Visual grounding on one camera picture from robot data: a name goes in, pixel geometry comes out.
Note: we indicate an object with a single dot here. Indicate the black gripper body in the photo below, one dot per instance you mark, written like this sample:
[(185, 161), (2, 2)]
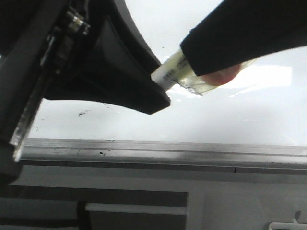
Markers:
[(25, 27)]

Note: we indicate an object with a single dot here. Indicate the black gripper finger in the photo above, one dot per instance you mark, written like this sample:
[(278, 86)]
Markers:
[(112, 63), (240, 30)]

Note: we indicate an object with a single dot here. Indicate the white whiteboard marker with tape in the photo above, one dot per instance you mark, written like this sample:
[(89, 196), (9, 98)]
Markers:
[(177, 70)]

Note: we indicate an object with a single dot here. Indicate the grey desk drawer unit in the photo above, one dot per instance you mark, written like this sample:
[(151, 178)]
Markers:
[(61, 208)]

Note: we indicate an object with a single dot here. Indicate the white plastic marker holder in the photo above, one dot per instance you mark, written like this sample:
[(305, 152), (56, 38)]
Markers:
[(294, 225)]

